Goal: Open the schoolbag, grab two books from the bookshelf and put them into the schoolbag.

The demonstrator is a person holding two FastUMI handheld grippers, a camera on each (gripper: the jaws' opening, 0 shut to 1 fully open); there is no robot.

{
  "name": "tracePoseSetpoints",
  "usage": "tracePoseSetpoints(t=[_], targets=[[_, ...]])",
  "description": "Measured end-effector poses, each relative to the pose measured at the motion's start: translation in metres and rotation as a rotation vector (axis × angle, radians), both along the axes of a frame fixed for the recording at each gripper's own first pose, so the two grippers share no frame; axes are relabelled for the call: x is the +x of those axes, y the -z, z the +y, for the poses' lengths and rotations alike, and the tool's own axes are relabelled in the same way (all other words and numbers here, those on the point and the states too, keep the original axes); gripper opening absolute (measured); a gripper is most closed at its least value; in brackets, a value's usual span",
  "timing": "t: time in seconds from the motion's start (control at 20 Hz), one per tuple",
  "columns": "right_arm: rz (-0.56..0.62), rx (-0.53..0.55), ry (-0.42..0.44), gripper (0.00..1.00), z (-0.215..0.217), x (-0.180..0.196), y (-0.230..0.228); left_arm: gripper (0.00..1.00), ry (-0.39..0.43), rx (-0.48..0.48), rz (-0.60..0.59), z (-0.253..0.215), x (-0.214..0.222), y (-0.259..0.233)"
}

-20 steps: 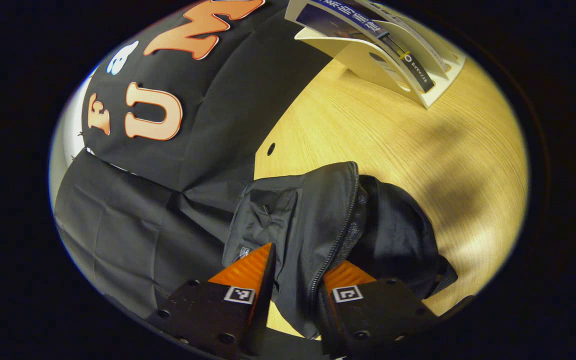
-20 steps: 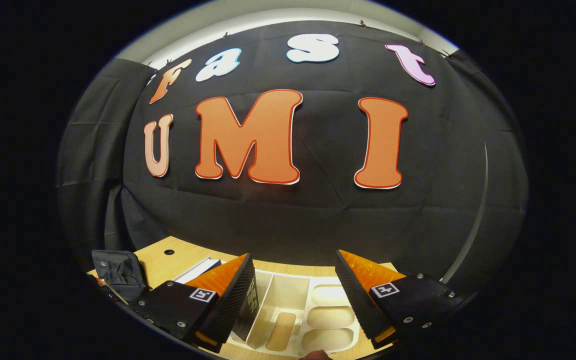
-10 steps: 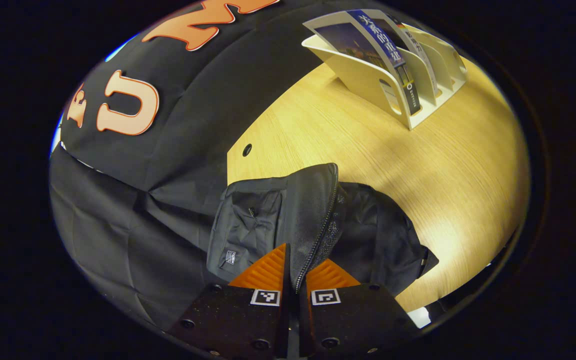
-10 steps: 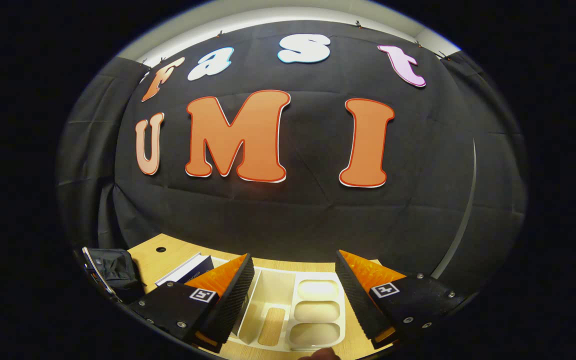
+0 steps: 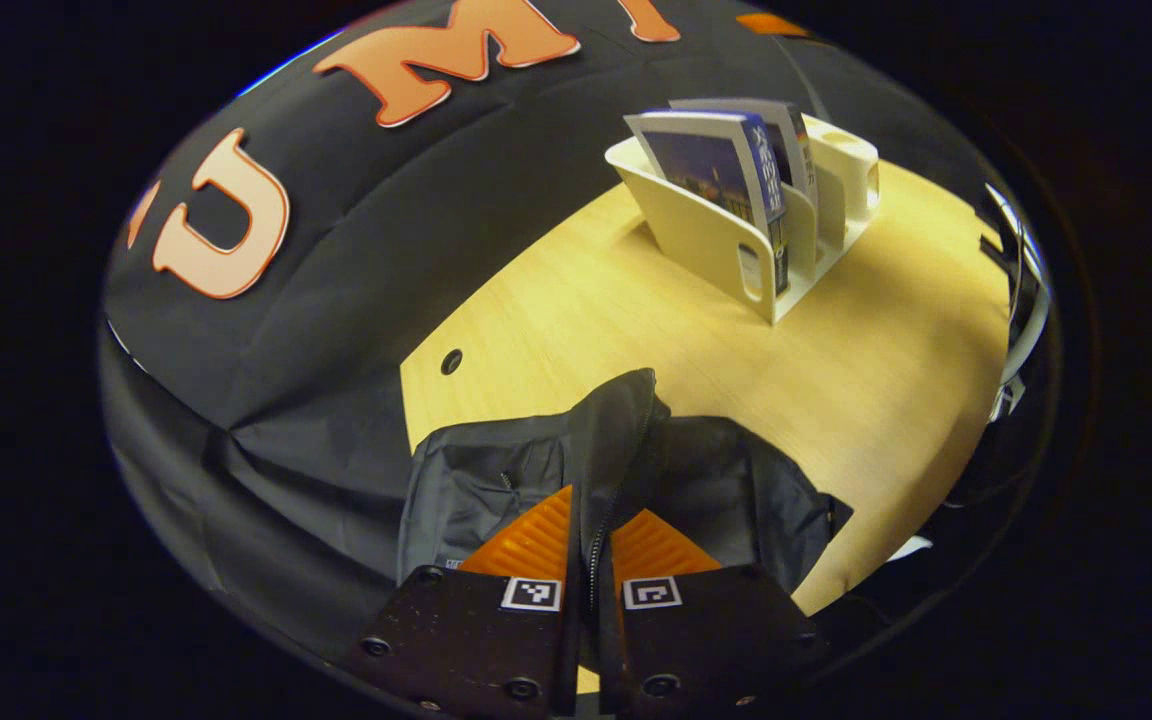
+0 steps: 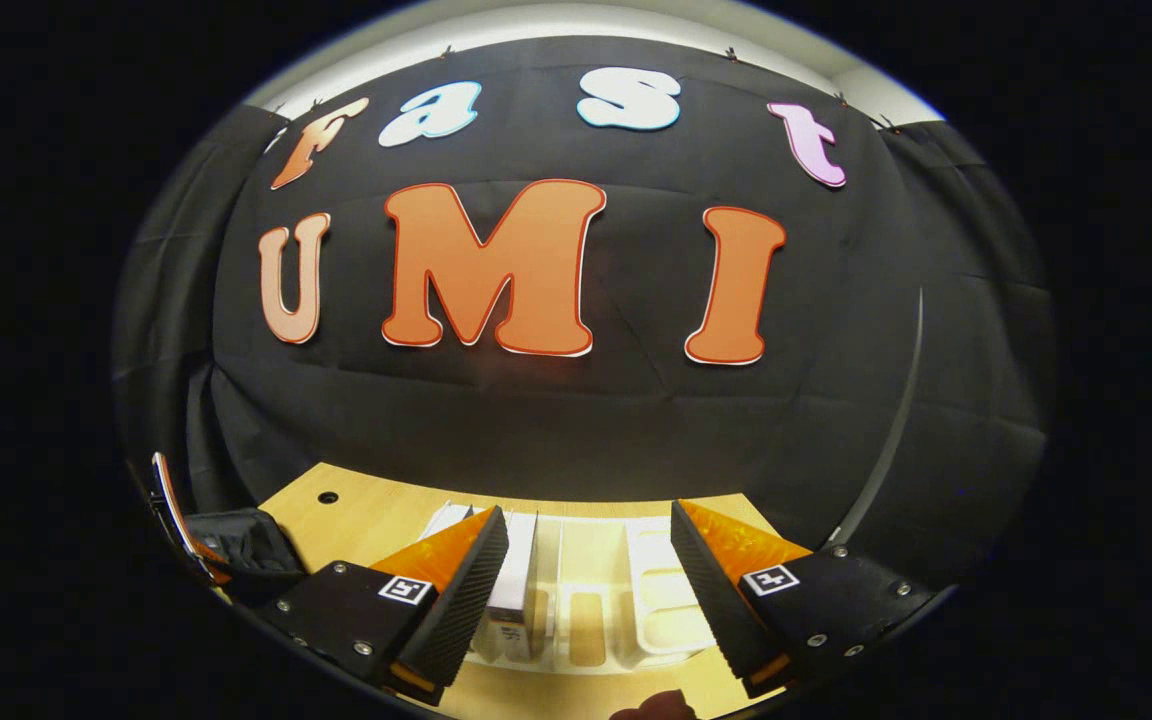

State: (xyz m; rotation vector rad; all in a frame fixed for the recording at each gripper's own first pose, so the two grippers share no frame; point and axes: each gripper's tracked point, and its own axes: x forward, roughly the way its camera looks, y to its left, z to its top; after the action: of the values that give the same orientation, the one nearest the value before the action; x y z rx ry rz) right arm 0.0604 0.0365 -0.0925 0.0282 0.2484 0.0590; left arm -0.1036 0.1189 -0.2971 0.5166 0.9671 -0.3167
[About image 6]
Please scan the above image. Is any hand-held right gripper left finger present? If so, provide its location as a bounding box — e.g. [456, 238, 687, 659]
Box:
[271, 505, 512, 706]

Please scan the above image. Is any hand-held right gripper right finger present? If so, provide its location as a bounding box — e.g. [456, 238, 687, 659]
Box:
[671, 500, 957, 701]

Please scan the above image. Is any white bookshelf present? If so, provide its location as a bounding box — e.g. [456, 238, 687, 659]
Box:
[421, 500, 732, 676]

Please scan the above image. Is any book with portrait cover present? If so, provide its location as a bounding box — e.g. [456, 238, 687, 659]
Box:
[484, 510, 540, 663]

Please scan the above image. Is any black schoolbag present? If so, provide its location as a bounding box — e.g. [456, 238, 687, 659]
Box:
[181, 507, 309, 603]

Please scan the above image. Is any white book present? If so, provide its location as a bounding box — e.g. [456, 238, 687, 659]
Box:
[421, 502, 479, 543]

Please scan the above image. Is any thin grey strip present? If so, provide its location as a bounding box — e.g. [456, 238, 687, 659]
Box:
[829, 288, 927, 549]

